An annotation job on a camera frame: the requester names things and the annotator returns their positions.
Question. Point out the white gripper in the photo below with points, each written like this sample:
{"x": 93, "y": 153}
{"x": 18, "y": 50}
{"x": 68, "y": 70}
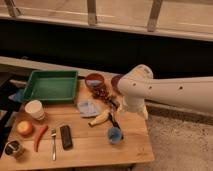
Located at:
{"x": 134, "y": 105}

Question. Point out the yellow banana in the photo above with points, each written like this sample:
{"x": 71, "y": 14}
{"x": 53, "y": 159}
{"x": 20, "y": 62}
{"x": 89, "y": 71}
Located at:
{"x": 99, "y": 119}

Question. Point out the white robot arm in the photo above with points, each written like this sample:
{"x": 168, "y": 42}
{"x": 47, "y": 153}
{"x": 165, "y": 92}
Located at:
{"x": 138, "y": 85}

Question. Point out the blue plastic cup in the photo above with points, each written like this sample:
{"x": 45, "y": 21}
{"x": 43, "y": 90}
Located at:
{"x": 114, "y": 135}

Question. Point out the white paper cup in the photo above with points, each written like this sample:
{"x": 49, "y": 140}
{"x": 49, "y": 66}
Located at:
{"x": 35, "y": 109}

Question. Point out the metal cup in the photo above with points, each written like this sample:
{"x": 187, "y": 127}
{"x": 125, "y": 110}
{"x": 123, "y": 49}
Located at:
{"x": 13, "y": 148}

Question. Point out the dark purple bowl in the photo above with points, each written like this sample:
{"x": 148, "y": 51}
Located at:
{"x": 114, "y": 82}

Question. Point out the purple grapes bunch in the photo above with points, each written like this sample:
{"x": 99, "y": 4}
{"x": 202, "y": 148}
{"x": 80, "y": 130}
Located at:
{"x": 101, "y": 92}

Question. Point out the light blue cloth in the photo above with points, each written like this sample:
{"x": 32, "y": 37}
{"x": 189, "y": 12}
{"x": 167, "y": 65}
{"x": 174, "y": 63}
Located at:
{"x": 88, "y": 109}

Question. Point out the black rectangular bar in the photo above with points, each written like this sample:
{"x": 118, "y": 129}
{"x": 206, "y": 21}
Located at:
{"x": 66, "y": 137}

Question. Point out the silver metal fork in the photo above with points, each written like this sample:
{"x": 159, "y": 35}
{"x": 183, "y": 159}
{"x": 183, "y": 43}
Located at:
{"x": 53, "y": 135}

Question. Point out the green plastic tray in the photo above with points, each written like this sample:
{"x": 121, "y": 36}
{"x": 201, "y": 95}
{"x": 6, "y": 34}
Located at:
{"x": 52, "y": 87}

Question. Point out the red chili pepper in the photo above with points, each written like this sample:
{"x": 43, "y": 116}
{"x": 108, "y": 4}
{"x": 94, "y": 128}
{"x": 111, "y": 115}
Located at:
{"x": 39, "y": 135}

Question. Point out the red yellow apple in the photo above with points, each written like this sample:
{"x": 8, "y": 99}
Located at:
{"x": 24, "y": 128}

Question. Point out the blue object beside tray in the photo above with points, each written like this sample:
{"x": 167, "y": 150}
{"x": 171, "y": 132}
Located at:
{"x": 18, "y": 96}

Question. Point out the black handled tool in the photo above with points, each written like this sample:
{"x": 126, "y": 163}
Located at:
{"x": 113, "y": 121}

